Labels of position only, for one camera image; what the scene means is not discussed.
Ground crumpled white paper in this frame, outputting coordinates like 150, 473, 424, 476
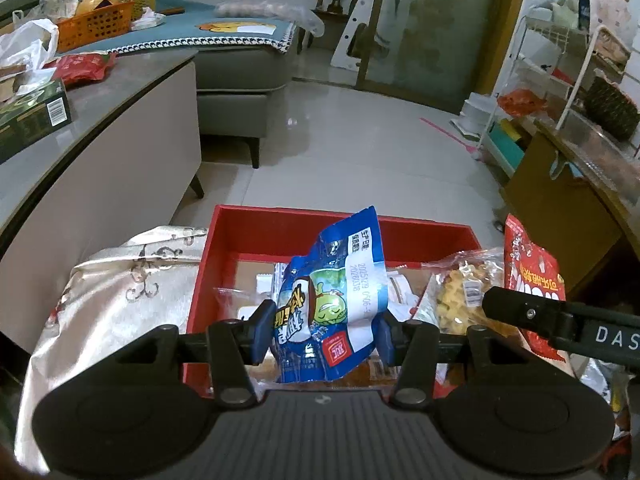
131, 7, 166, 28

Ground orange-red plastic bag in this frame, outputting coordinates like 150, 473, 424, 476
497, 89, 546, 118

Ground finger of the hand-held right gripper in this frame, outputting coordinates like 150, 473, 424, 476
481, 286, 576, 348

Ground dark green box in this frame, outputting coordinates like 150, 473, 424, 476
0, 77, 73, 163

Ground white wire rack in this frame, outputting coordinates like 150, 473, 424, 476
477, 0, 640, 181

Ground red cardboard box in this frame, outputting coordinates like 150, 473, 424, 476
181, 204, 483, 400

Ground pink stick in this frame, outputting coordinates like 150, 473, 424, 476
420, 117, 476, 153

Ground black woven basket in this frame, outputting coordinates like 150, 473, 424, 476
585, 75, 640, 141

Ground blue sofa cover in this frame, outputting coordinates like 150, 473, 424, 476
75, 0, 298, 56

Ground red snack packet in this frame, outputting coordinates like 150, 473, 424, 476
502, 214, 568, 363

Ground steamed bun packet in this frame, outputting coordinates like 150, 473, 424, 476
215, 285, 278, 386

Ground teal storage box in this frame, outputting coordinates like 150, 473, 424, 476
492, 125, 526, 163

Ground wooden cabinet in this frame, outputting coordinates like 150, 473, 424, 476
500, 120, 640, 301

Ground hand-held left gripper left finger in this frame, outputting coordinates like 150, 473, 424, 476
90, 300, 277, 407

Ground grey green couch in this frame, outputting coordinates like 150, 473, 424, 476
0, 0, 43, 26

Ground silvery plastic bag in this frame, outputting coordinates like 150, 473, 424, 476
575, 355, 633, 441

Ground white plastic bag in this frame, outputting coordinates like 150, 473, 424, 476
0, 19, 60, 68

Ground clear plastic tray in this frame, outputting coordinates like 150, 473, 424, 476
535, 110, 640, 196

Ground grey sofa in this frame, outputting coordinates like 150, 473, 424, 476
195, 25, 301, 168

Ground grey coffee table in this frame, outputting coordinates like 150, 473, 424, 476
0, 47, 206, 356

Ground white storage containers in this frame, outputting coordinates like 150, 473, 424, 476
450, 92, 496, 136

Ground glass sliding door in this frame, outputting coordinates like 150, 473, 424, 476
357, 0, 531, 113

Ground orange plastic basket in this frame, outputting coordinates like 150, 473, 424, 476
55, 0, 136, 53

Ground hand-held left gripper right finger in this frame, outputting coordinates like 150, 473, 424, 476
377, 312, 546, 409

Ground red patterned packet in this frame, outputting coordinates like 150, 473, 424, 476
45, 51, 118, 86

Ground blue snack packet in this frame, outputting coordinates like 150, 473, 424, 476
270, 205, 388, 383

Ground waffle packet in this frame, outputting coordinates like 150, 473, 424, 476
412, 247, 506, 336

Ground white perforated board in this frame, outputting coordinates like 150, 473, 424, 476
330, 0, 381, 68

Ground white blue-print snack packet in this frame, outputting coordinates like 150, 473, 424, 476
385, 266, 423, 323

